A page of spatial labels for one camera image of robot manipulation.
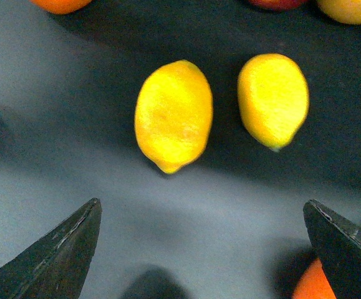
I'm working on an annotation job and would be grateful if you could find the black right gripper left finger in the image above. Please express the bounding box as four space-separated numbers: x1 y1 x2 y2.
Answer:
0 198 102 298

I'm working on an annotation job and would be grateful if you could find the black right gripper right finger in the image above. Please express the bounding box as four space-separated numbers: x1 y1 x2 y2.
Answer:
303 200 361 298

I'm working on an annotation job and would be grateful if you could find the yellow lemon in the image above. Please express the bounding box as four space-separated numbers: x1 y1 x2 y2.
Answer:
237 54 309 152
134 60 213 174

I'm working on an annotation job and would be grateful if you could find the small orange tangerine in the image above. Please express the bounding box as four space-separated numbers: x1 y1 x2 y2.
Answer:
291 259 336 299

